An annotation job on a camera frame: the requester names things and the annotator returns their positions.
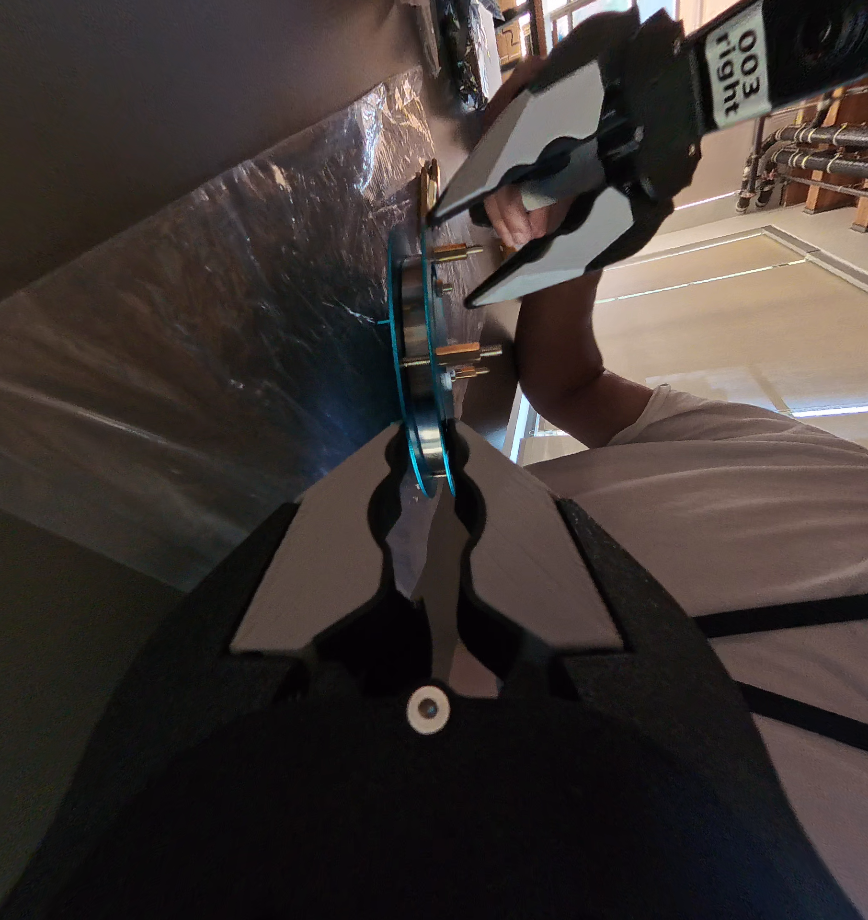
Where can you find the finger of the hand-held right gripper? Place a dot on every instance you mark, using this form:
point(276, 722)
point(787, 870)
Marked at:
point(534, 129)
point(570, 251)

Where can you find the silver antistatic bag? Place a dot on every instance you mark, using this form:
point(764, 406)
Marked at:
point(470, 50)

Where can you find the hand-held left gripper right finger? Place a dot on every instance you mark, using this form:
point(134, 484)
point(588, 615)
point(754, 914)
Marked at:
point(549, 575)

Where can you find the grey desk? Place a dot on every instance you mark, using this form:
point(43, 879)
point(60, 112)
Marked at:
point(118, 108)

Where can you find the person's right hand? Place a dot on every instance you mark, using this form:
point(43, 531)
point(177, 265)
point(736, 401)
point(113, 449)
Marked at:
point(520, 219)

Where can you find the person's right forearm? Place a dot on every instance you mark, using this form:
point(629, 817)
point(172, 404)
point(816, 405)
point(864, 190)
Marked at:
point(570, 359)

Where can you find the brass hex standoff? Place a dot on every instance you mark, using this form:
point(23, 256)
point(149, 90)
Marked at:
point(429, 187)

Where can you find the large clear plastic bag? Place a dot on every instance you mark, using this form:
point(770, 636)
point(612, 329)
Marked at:
point(190, 359)

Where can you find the blue round metal base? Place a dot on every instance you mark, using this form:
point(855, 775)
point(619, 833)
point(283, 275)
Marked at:
point(412, 345)

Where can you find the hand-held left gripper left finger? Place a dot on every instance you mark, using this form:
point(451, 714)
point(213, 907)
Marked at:
point(319, 575)

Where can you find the black ceiling pipe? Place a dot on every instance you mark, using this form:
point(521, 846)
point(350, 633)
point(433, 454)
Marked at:
point(836, 135)
point(836, 167)

